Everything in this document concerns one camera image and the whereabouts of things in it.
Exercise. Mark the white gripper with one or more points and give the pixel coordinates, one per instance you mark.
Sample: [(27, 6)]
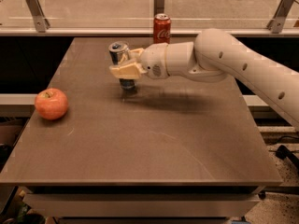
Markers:
[(153, 61)]

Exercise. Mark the silver blue redbull can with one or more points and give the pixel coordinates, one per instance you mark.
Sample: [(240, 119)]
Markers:
[(119, 52)]

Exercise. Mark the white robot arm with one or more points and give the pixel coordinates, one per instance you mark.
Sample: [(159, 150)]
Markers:
[(213, 55)]

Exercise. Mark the red coca-cola can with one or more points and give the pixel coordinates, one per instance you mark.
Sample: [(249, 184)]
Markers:
[(161, 28)]

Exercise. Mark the glass barrier panel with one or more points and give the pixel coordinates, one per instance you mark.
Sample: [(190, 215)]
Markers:
[(190, 14)]

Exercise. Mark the red apple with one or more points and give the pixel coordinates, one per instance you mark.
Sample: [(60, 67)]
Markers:
[(51, 104)]

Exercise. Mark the middle metal glass bracket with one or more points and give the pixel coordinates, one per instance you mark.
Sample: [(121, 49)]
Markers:
[(158, 6)]

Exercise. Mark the metal glass bracket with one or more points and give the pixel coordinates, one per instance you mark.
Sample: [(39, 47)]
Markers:
[(276, 24), (158, 6), (40, 21)]

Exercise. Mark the left metal glass bracket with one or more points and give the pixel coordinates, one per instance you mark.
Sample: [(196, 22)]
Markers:
[(40, 21)]

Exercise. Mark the right metal glass bracket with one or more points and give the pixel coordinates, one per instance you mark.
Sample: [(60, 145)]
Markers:
[(276, 24)]

